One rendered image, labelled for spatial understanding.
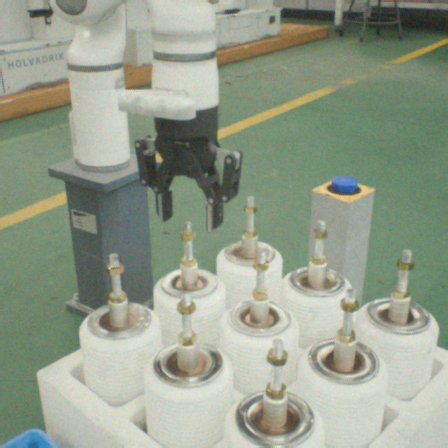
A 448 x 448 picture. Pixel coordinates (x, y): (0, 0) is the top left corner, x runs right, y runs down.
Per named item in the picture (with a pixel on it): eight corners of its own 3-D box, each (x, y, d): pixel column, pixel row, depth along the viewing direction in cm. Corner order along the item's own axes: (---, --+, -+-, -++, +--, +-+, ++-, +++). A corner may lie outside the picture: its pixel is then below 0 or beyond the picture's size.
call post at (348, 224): (300, 353, 105) (311, 191, 92) (322, 336, 110) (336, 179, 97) (334, 371, 101) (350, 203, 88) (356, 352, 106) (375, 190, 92)
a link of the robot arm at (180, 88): (113, 112, 64) (108, 52, 61) (169, 92, 73) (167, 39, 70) (186, 123, 60) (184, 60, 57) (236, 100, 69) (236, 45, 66)
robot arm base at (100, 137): (67, 165, 106) (55, 68, 99) (104, 152, 113) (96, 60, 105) (105, 176, 101) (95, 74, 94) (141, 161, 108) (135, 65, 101)
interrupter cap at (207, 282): (151, 295, 76) (150, 290, 76) (175, 268, 83) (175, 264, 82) (205, 306, 74) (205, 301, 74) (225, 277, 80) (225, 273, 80)
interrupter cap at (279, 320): (276, 299, 75) (276, 295, 75) (301, 333, 69) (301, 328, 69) (220, 309, 73) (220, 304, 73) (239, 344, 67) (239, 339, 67)
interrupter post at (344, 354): (343, 354, 65) (345, 329, 64) (359, 365, 64) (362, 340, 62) (327, 361, 64) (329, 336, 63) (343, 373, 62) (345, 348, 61)
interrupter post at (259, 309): (265, 313, 72) (265, 290, 71) (272, 324, 70) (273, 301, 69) (246, 317, 72) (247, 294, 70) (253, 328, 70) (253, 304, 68)
